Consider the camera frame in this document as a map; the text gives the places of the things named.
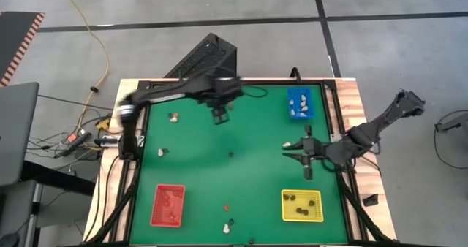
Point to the grey stand foot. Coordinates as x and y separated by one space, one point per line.
455 122

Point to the black perforated computer tower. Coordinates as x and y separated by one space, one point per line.
204 57

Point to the green table mat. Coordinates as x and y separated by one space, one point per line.
219 181

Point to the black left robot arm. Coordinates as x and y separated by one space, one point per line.
164 91

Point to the black mat striped edge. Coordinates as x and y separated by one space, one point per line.
14 38

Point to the blue plastic basket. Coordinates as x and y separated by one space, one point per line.
310 93

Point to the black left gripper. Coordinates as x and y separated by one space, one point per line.
219 90

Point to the yellow plug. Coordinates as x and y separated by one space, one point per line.
104 123

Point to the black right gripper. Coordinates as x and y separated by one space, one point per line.
314 152

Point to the red plastic basket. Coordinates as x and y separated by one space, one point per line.
159 219

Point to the black power strip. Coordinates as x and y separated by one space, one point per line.
78 139

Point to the yellow plastic basket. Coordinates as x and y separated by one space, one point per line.
316 216

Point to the small black wedge block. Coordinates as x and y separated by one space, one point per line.
371 200

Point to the silver connector box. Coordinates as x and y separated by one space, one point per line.
108 141

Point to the wooden table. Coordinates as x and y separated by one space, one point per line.
370 183

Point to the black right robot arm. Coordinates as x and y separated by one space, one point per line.
373 130

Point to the grey laptop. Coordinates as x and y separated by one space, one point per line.
16 130

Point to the black desk board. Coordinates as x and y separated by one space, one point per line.
55 175

